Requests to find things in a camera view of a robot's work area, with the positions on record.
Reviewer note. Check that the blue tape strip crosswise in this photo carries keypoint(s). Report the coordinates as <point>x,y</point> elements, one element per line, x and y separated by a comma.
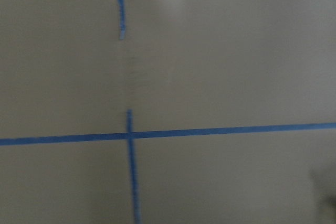
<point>165,133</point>

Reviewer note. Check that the brown paper table cover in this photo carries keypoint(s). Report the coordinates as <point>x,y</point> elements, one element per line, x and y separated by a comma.
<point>79,67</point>

